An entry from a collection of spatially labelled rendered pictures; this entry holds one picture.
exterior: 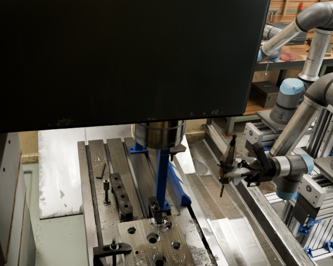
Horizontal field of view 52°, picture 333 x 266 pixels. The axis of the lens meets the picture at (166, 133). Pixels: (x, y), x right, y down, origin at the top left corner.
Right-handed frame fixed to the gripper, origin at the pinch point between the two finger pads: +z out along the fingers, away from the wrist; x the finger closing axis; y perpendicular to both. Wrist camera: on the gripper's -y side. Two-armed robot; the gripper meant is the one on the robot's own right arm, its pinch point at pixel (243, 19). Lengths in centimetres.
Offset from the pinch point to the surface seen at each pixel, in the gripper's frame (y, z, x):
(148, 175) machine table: 42, -48, -106
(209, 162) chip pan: 73, -33, -53
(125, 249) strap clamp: 26, -89, -140
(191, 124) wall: 59, -8, -48
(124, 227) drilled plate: 29, -78, -135
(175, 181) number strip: 37, -64, -101
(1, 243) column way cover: -8, -93, -171
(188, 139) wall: 71, -8, -50
